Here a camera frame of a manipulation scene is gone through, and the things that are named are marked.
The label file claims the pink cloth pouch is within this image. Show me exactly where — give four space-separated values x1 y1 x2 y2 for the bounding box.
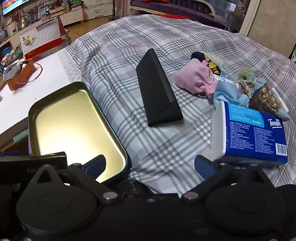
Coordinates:
174 60 216 99

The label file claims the white scribbled cabinet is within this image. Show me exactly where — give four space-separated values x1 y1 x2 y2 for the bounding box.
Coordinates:
61 0 121 26

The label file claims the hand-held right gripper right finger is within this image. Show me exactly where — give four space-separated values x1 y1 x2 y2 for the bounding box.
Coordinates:
181 155 275 201

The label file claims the black triangular glasses case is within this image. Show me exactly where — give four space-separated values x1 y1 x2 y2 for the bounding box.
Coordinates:
136 49 184 127

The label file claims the purple chaise sofa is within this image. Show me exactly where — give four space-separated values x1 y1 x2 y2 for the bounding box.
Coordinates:
128 0 234 30

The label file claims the dried flower sachet blue bow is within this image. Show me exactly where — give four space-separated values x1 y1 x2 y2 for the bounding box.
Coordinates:
247 77 291 121

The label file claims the television screen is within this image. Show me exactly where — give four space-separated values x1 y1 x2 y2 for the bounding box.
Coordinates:
1 0 31 16

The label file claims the desk calendar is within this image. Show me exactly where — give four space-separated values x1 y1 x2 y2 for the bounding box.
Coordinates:
20 17 65 61

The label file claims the orange leather organizer tray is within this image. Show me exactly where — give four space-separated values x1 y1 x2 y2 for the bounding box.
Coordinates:
3 59 36 91

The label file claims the grey plaid bed cover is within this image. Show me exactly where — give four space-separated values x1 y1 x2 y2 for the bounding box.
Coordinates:
65 15 296 194

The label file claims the green knitted ball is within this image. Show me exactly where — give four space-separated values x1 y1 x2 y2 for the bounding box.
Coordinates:
238 68 255 80

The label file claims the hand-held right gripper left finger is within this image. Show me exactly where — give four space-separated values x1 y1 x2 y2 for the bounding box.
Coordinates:
32 154 119 202

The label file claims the dark cloth pouch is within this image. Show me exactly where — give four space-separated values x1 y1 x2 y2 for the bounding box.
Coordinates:
191 51 222 75

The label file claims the thin wire loop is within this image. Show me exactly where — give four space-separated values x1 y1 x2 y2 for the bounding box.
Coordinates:
17 62 43 88

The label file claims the green foam tube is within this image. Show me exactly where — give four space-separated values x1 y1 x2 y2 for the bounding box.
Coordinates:
13 130 29 143

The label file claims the large blue tissue pack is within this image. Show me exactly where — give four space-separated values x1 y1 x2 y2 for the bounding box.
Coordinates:
210 101 288 167

